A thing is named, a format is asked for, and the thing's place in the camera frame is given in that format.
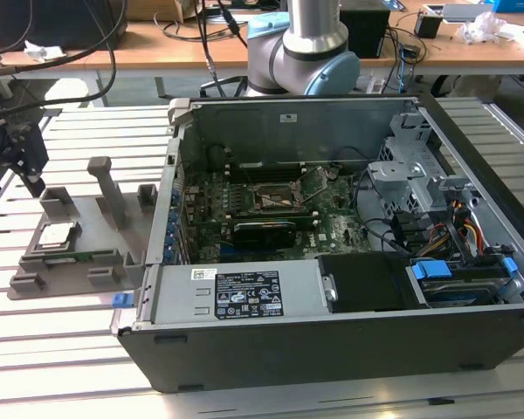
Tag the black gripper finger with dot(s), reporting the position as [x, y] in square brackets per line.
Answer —
[26, 148]

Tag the silver CPU with green edge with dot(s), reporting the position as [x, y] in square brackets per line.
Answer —
[54, 235]

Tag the CPU socket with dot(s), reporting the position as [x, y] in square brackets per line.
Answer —
[273, 196]

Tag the crumpled white paper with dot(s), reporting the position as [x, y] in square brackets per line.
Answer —
[41, 52]

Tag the grey parts rack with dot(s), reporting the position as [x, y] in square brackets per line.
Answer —
[96, 227]

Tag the green RAM stick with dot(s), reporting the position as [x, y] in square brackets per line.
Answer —
[83, 256]

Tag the large black box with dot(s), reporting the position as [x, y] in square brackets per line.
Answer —
[48, 22]

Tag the wooden desk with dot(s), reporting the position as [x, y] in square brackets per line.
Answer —
[157, 57]

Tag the blue plastic clip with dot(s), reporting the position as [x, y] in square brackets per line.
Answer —
[121, 301]

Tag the brown cardboard box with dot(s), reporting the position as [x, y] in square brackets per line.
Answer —
[153, 9]

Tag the grey power supply unit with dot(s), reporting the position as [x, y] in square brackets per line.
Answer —
[179, 297]

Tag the black graphics card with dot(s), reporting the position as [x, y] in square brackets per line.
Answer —
[262, 235]

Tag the black RAM stick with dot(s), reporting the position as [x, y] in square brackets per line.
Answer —
[270, 214]

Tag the round coin cell battery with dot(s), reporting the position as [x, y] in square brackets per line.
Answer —
[332, 173]

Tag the green motherboard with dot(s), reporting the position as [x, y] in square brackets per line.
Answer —
[332, 227]

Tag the silver metal latch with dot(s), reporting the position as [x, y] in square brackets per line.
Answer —
[330, 288]

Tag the black plastic shroud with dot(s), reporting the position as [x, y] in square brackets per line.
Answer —
[367, 279]

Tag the black open PC case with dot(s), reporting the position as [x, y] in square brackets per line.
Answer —
[332, 349]

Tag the silver metal drive cage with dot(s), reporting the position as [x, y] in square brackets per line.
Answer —
[397, 174]

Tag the small black open box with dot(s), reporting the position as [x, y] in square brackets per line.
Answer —
[428, 27]

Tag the hard disk in blue carrier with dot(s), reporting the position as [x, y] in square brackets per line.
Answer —
[430, 270]

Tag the grey flat device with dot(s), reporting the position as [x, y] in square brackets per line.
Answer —
[467, 12]

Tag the clear plastic wrap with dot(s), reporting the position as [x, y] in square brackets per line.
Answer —
[480, 28]

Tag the blue box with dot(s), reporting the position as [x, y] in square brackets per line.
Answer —
[517, 5]

